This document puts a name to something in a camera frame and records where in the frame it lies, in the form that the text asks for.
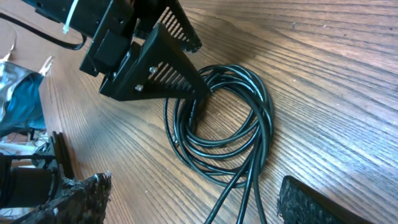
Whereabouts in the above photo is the blue foil bag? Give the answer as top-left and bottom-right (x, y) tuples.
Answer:
(1, 62), (46, 138)

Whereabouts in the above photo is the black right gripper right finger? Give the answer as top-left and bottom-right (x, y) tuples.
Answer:
(277, 175), (371, 224)

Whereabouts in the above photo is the black USB cable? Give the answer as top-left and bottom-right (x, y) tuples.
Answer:
(163, 63), (275, 224)

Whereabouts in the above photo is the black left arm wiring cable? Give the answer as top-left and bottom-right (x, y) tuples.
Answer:
(0, 12), (88, 51)

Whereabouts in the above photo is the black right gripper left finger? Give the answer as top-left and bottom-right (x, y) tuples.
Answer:
(13, 172), (112, 224)

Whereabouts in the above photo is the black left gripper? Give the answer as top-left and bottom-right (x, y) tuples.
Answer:
(24, 0), (210, 101)

